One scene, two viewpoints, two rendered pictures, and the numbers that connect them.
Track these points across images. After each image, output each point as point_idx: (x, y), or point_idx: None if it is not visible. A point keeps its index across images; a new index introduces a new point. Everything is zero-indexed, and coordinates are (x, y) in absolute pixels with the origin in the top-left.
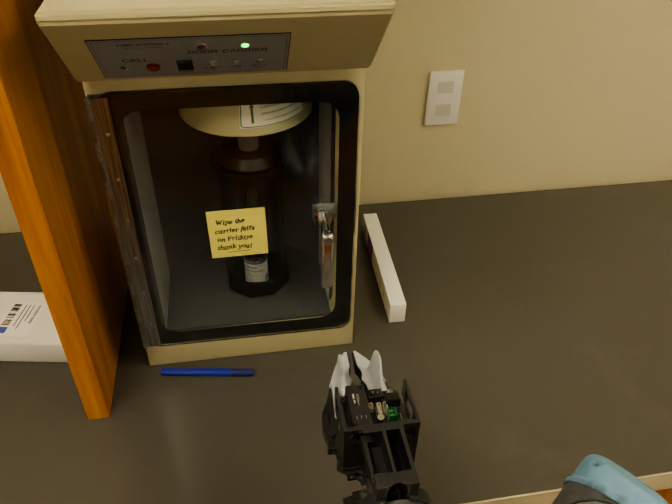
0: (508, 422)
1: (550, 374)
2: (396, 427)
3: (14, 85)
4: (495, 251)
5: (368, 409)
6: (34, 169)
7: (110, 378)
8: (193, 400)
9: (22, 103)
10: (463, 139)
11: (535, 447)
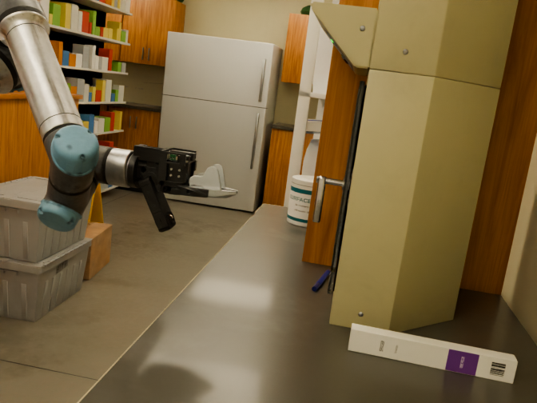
0: (205, 349)
1: (238, 390)
2: (162, 149)
3: (342, 67)
4: None
5: (178, 151)
6: (329, 103)
7: (323, 255)
8: (301, 276)
9: (344, 77)
10: None
11: (173, 349)
